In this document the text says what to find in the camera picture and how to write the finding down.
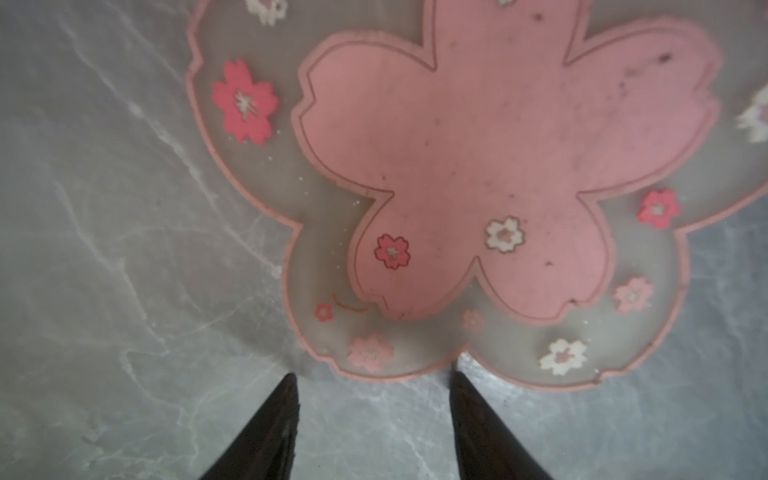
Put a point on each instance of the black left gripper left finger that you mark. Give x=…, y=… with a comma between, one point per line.
x=265, y=448

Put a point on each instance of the pink cherry blossom coaster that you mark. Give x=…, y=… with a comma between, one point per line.
x=512, y=180

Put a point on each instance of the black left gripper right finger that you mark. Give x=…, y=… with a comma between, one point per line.
x=485, y=447

